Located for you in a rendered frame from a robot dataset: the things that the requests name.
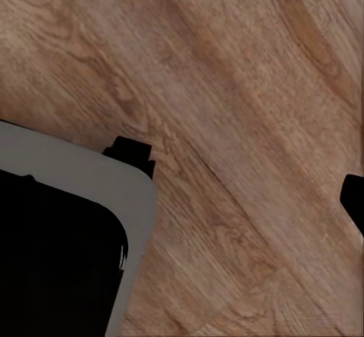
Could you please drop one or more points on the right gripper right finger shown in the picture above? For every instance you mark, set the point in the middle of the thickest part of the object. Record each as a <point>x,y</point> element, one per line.
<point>352,198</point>

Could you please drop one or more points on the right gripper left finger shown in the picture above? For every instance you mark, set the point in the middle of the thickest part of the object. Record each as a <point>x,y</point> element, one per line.
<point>19,198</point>

